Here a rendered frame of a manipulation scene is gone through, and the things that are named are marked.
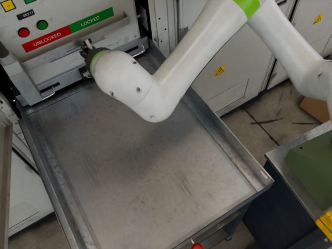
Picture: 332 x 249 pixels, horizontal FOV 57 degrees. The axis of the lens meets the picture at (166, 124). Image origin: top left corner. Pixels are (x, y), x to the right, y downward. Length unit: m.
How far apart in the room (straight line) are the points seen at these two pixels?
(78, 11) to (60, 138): 0.43
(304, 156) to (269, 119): 1.13
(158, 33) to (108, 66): 0.56
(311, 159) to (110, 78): 0.65
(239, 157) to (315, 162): 0.22
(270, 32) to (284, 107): 1.27
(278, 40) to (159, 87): 0.44
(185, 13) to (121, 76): 0.59
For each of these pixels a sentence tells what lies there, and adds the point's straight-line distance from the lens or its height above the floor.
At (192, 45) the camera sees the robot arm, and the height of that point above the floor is 1.22.
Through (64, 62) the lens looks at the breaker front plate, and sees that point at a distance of 1.18.
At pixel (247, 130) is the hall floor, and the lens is 2.09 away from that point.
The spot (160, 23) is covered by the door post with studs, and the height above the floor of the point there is 0.98.
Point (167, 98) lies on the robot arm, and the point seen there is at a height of 1.15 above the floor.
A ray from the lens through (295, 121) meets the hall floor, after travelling 2.20.
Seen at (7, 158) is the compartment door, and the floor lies 0.84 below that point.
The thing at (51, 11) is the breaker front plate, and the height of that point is 1.17.
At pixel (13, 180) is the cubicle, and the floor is 0.54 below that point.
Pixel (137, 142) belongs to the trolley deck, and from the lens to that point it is 1.05.
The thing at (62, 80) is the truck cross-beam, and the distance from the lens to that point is 1.21.
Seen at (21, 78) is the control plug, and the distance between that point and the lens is 1.02.
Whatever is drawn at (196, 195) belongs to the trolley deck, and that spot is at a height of 0.85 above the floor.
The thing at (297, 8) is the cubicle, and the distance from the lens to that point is 1.79.
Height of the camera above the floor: 1.75
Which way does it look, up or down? 58 degrees down
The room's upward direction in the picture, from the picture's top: 6 degrees counter-clockwise
